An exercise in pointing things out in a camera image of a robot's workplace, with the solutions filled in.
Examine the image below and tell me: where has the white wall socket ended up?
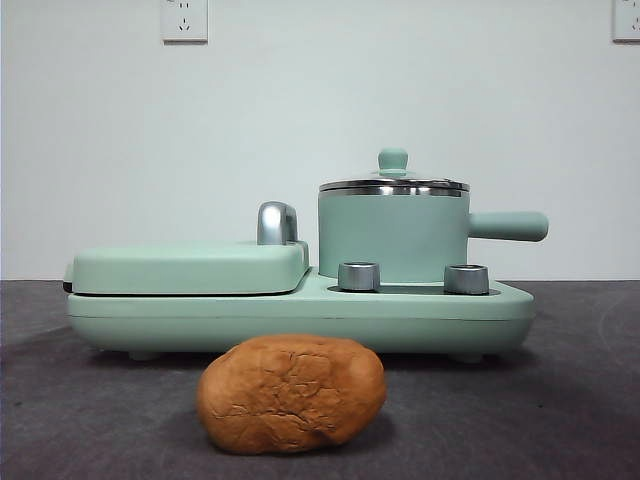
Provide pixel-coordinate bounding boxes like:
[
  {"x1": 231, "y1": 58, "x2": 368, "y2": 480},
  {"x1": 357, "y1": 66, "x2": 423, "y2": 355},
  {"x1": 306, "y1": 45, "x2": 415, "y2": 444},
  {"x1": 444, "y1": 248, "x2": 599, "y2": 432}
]
[
  {"x1": 612, "y1": 0, "x2": 640, "y2": 44},
  {"x1": 160, "y1": 0, "x2": 209, "y2": 44}
]

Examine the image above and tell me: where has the mint green breakfast machine base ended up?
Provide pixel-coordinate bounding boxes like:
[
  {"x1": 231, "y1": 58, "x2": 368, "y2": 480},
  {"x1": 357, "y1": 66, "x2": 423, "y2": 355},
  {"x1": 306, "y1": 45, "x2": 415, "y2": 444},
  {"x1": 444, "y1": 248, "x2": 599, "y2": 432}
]
[{"x1": 66, "y1": 266, "x2": 535, "y2": 362}]

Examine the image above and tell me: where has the silver control knob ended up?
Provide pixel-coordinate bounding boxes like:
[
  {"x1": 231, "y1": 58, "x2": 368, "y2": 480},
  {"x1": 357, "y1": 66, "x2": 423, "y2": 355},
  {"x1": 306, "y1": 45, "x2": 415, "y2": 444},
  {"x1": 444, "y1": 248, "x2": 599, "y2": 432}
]
[
  {"x1": 337, "y1": 261, "x2": 380, "y2": 291},
  {"x1": 443, "y1": 263, "x2": 489, "y2": 295}
]

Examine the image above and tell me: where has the mint green pot with handle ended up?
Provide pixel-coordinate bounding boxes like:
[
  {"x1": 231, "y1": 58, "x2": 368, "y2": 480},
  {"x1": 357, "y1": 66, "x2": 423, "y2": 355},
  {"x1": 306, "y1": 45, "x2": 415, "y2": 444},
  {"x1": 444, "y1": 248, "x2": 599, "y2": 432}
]
[{"x1": 317, "y1": 183, "x2": 550, "y2": 282}]

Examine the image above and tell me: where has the brown potato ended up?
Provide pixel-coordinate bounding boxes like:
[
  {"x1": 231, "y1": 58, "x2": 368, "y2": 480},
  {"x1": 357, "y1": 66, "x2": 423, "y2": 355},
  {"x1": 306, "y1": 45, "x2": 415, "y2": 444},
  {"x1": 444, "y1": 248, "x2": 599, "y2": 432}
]
[{"x1": 195, "y1": 333, "x2": 387, "y2": 455}]

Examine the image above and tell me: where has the glass pot lid green knob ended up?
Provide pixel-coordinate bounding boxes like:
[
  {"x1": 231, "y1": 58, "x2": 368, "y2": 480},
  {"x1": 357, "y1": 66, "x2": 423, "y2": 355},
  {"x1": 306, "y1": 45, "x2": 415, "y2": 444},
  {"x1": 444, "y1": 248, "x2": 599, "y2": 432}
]
[{"x1": 319, "y1": 146, "x2": 471, "y2": 194}]

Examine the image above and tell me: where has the chrome grill cover handle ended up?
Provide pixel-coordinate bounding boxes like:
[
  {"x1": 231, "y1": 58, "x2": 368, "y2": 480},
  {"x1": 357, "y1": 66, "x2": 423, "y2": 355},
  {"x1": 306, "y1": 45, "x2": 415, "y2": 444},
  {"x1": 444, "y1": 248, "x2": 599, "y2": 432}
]
[{"x1": 257, "y1": 201, "x2": 300, "y2": 246}]

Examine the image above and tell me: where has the mint green grill cover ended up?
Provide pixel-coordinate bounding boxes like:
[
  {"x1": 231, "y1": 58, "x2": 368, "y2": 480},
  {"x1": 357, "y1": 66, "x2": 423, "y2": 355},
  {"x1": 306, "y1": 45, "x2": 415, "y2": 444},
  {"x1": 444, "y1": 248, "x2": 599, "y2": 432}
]
[{"x1": 62, "y1": 238, "x2": 311, "y2": 297}]

